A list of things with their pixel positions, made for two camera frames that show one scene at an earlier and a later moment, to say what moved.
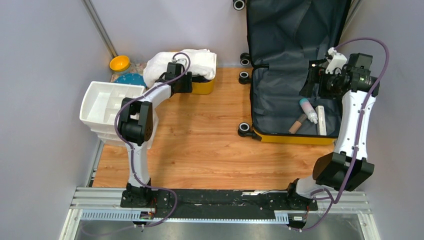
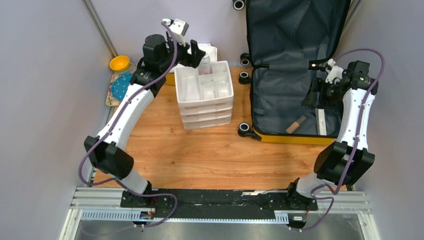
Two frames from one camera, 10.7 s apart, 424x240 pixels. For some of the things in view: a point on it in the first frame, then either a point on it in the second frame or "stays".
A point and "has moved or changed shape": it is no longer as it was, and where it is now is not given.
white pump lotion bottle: (311, 114) to (205, 67)
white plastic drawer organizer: (100, 103) to (205, 100)
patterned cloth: (135, 67) stays
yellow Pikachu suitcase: (283, 36) stays
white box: (321, 128) stays
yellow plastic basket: (203, 88) has moved or changed shape
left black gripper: (187, 87) to (196, 55)
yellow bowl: (119, 63) stays
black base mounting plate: (215, 203) stays
